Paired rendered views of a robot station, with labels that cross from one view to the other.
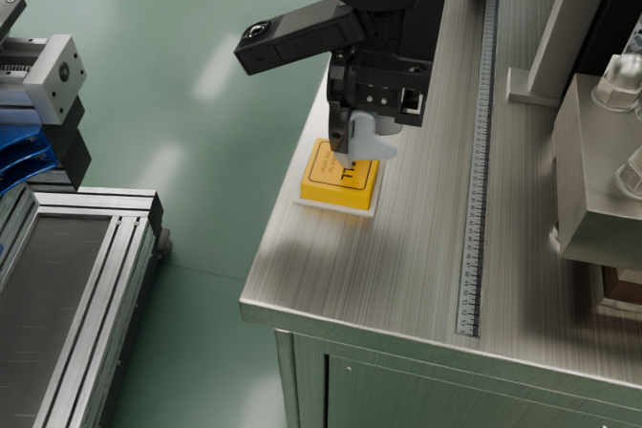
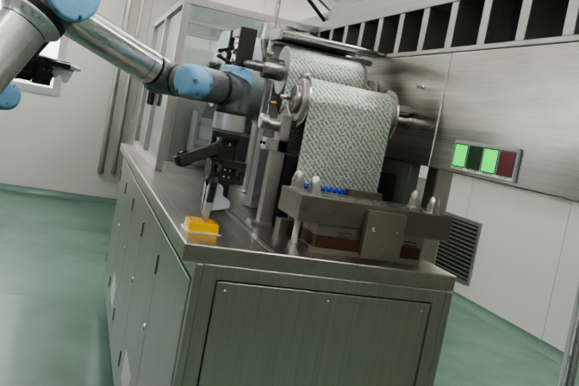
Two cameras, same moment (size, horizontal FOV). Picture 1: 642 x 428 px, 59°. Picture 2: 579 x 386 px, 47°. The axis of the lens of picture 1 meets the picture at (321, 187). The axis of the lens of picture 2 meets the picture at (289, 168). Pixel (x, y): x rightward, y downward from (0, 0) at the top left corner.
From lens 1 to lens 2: 1.20 m
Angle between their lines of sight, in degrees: 53
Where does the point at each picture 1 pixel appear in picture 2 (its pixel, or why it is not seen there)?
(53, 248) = not seen: outside the picture
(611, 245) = (310, 210)
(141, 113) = not seen: outside the picture
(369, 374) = (233, 294)
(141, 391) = not seen: outside the picture
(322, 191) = (199, 224)
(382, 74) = (231, 162)
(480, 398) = (281, 297)
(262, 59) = (187, 158)
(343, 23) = (219, 145)
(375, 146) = (222, 201)
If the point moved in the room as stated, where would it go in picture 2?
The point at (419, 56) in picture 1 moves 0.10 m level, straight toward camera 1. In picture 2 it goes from (240, 160) to (252, 165)
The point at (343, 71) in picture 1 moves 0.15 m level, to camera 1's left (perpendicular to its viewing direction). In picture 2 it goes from (217, 162) to (155, 153)
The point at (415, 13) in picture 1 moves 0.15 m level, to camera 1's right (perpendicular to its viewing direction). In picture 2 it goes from (239, 144) to (294, 152)
